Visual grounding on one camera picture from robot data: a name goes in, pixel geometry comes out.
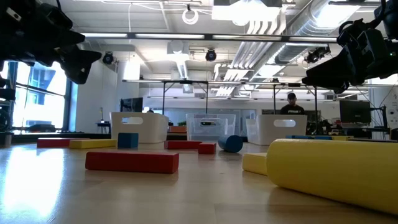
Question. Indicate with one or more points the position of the blue wooden cube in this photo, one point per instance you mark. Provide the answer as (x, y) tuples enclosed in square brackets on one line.
[(128, 140)]

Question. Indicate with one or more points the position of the blue rectangular wooden block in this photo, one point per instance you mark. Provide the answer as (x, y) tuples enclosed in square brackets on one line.
[(303, 137)]

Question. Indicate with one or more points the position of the white poster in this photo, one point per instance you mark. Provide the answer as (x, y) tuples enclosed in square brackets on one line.
[(393, 112)]

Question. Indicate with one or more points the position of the blue wooden cylinder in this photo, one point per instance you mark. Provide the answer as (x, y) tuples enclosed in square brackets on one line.
[(230, 143)]

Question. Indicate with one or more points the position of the person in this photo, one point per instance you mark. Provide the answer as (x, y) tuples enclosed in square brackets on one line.
[(292, 109)]

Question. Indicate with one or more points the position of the black equipment mount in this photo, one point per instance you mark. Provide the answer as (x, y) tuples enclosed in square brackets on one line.
[(6, 95)]

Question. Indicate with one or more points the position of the yellow rectangular wooden block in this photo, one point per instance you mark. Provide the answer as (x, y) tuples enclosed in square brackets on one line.
[(254, 163), (93, 144)]

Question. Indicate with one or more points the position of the orange box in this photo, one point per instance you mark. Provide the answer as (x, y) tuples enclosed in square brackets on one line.
[(178, 129)]

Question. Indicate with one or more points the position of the white plastic bin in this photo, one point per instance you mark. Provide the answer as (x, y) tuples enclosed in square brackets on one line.
[(149, 130), (264, 133)]

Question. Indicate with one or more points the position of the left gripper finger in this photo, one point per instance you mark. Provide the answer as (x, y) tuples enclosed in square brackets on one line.
[(71, 39), (79, 63)]

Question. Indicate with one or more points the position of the black round ceiling spotlight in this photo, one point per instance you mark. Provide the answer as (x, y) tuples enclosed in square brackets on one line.
[(108, 58), (211, 55)]

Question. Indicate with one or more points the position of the small black side table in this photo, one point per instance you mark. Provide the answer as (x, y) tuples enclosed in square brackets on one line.
[(104, 124)]

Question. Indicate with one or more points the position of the silver ventilation duct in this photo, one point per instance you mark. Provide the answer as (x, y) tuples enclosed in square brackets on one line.
[(292, 53)]

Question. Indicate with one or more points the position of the black ceiling camera rig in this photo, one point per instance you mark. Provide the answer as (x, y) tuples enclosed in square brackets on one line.
[(315, 55)]

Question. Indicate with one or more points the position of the black computer monitor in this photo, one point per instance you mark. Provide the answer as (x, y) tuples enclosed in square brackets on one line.
[(354, 111), (132, 105)]

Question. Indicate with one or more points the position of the small green plant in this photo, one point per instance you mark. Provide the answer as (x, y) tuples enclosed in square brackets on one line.
[(182, 123)]

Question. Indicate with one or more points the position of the black aluminium table frame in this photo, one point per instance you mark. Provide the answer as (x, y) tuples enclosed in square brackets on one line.
[(18, 138)]

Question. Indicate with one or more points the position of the red rectangular wooden block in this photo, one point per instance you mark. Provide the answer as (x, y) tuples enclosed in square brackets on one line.
[(130, 162), (182, 145), (53, 143), (207, 148)]

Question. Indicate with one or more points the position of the clear plastic bin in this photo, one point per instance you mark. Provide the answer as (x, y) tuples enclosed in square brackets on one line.
[(194, 124)]

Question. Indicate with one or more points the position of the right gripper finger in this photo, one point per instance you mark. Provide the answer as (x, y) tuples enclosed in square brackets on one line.
[(335, 70), (349, 35)]

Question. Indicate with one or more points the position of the yellow wooden cylinder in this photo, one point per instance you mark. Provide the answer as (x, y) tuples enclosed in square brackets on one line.
[(335, 174)]

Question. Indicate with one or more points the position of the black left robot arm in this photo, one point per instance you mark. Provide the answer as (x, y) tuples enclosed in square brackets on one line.
[(12, 34)]

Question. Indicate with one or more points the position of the short grey post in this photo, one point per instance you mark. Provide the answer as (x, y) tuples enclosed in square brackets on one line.
[(7, 140)]

